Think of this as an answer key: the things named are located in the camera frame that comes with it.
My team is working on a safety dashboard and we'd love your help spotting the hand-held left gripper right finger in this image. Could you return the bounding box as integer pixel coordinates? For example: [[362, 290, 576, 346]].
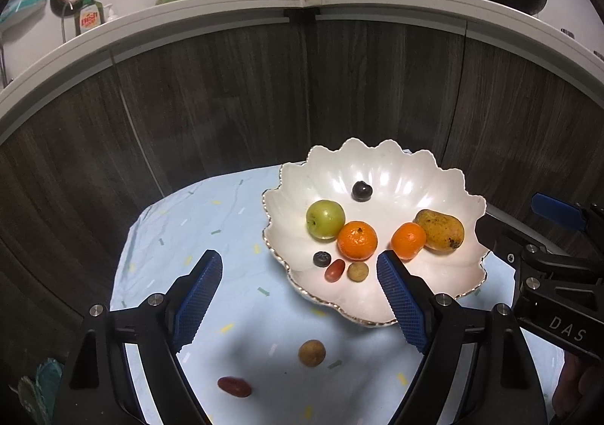
[[376, 250, 550, 425]]

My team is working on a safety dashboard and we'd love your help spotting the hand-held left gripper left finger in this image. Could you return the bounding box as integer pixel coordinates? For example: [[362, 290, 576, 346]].
[[51, 249, 223, 425]]

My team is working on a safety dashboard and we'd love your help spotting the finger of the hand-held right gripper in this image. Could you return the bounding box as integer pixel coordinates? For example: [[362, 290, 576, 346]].
[[474, 212, 604, 285], [531, 192, 604, 232]]

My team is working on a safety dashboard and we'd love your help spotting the white scalloped bowl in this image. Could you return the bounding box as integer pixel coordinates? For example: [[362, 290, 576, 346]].
[[261, 137, 488, 329]]

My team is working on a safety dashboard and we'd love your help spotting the small orange tangerine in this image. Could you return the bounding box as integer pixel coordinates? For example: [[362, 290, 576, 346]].
[[391, 222, 428, 262]]

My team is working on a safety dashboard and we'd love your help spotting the red cherry tomato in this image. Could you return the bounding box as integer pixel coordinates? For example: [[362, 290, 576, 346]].
[[324, 259, 346, 283]]

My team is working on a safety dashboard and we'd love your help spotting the large orange tangerine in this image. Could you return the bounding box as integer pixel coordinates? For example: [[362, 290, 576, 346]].
[[337, 220, 379, 262]]

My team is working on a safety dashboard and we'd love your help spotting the person's right hand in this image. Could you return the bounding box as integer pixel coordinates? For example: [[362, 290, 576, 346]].
[[553, 352, 604, 425]]

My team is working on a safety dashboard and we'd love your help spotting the light blue tablecloth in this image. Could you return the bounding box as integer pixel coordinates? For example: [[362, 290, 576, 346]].
[[109, 165, 567, 425]]

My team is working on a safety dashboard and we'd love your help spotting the yellow mango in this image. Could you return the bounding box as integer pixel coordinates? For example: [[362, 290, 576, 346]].
[[414, 209, 465, 253]]

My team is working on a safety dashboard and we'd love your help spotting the red jujube date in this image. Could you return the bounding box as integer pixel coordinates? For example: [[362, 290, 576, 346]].
[[217, 376, 252, 398]]

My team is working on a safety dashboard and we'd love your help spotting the green apple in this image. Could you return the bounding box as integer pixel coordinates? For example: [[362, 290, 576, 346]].
[[306, 199, 346, 239]]

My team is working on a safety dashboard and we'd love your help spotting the green cloth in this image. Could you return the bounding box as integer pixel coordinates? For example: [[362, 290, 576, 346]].
[[18, 358, 65, 425]]

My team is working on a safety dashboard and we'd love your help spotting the green dish soap bottle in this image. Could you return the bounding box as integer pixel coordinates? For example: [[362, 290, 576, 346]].
[[75, 0, 105, 36]]

